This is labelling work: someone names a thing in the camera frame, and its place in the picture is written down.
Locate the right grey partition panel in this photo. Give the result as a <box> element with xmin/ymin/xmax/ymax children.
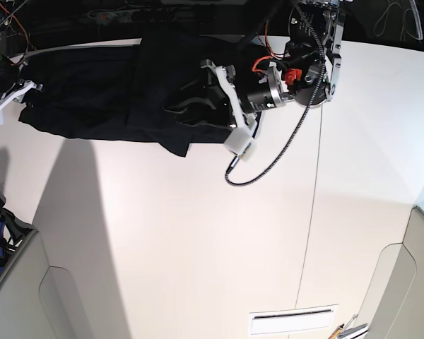
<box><xmin>355</xmin><ymin>207</ymin><xmax>424</xmax><ymax>338</ymax></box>

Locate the table cable slot cover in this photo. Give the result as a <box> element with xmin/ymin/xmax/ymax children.
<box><xmin>248</xmin><ymin>304</ymin><xmax>338</xmax><ymax>336</ymax></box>

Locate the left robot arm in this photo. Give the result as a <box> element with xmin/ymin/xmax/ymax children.
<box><xmin>163</xmin><ymin>1</ymin><xmax>346</xmax><ymax>133</ymax></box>

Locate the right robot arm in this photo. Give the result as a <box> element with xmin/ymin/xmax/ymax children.
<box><xmin>0</xmin><ymin>1</ymin><xmax>41</xmax><ymax>109</ymax></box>

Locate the grey partition panel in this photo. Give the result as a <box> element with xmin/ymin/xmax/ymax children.
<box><xmin>355</xmin><ymin>207</ymin><xmax>424</xmax><ymax>338</ymax></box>
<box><xmin>0</xmin><ymin>230</ymin><xmax>94</xmax><ymax>338</ymax></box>

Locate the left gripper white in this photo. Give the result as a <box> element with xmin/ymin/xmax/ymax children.
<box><xmin>164</xmin><ymin>59</ymin><xmax>258</xmax><ymax>138</ymax></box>

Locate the black T-shirt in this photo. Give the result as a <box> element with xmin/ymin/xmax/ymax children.
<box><xmin>19</xmin><ymin>29</ymin><xmax>264</xmax><ymax>157</ymax></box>

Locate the braided black camera cable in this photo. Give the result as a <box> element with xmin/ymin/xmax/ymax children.
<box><xmin>224</xmin><ymin>0</ymin><xmax>326</xmax><ymax>186</ymax></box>

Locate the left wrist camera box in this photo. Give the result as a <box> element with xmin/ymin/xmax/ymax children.
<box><xmin>223</xmin><ymin>128</ymin><xmax>256</xmax><ymax>162</ymax></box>

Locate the yellow pencil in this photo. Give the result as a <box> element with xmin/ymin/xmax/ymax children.
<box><xmin>329</xmin><ymin>314</ymin><xmax>358</xmax><ymax>339</ymax></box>

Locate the white power strip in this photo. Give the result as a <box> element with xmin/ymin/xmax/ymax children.
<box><xmin>87</xmin><ymin>8</ymin><xmax>177</xmax><ymax>26</ymax></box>

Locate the left grey partition panel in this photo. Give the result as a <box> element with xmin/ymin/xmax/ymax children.
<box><xmin>0</xmin><ymin>230</ymin><xmax>94</xmax><ymax>338</ymax></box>

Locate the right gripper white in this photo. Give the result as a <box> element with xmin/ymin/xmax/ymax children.
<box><xmin>0</xmin><ymin>73</ymin><xmax>43</xmax><ymax>109</ymax></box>

